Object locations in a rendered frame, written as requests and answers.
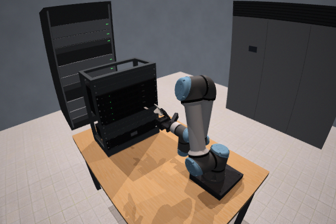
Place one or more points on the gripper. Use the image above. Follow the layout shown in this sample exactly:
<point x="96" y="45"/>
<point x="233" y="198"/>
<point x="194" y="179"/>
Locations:
<point x="164" y="120"/>

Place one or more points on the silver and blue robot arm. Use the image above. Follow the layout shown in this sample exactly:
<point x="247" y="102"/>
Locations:
<point x="197" y="94"/>

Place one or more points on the black server rack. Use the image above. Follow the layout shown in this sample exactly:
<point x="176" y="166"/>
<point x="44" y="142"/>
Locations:
<point x="123" y="102"/>

